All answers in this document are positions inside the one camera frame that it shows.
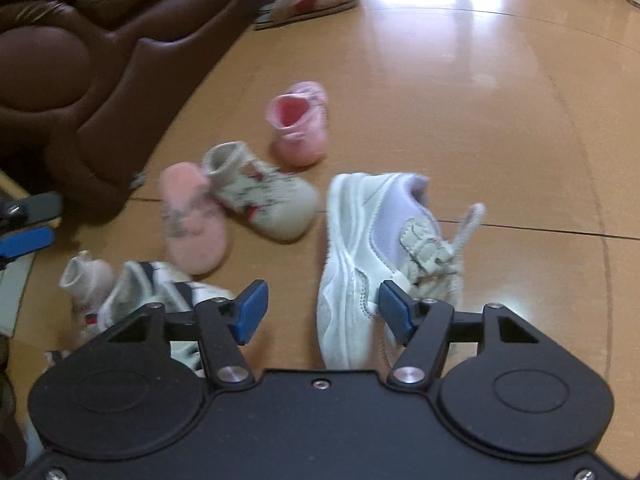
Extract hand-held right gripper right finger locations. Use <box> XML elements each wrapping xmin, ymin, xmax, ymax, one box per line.
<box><xmin>377</xmin><ymin>280</ymin><xmax>543</xmax><ymax>391</ymax></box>

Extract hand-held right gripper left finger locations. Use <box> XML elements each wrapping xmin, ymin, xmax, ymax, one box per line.
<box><xmin>104</xmin><ymin>280</ymin><xmax>270</xmax><ymax>392</ymax></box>

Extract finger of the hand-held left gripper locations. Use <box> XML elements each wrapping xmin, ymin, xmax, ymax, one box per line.
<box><xmin>0</xmin><ymin>227</ymin><xmax>55</xmax><ymax>264</ymax></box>
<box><xmin>0</xmin><ymin>192</ymin><xmax>65</xmax><ymax>226</ymax></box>

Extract white sock shoe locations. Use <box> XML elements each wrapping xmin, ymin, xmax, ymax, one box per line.
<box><xmin>58</xmin><ymin>251</ymin><xmax>117</xmax><ymax>338</ymax></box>

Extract white lavender sneaker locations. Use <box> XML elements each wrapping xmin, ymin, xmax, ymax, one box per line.
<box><xmin>317</xmin><ymin>172</ymin><xmax>486</xmax><ymax>372</ymax></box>

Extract pink baby bootie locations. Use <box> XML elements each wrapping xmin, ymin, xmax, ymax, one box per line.
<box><xmin>159</xmin><ymin>161</ymin><xmax>233</xmax><ymax>277</ymax></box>
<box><xmin>265</xmin><ymin>81</ymin><xmax>330</xmax><ymax>167</ymax></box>

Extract white navy toddler shoe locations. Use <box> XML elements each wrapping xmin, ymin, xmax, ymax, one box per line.
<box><xmin>99</xmin><ymin>260</ymin><xmax>237</xmax><ymax>377</ymax></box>

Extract beige printed sock shoe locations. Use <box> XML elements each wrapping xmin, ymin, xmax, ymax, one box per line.
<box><xmin>202</xmin><ymin>141</ymin><xmax>321</xmax><ymax>242</ymax></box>

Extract brown leather sofa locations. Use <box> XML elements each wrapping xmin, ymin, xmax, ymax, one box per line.
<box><xmin>0</xmin><ymin>0</ymin><xmax>282</xmax><ymax>222</ymax></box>

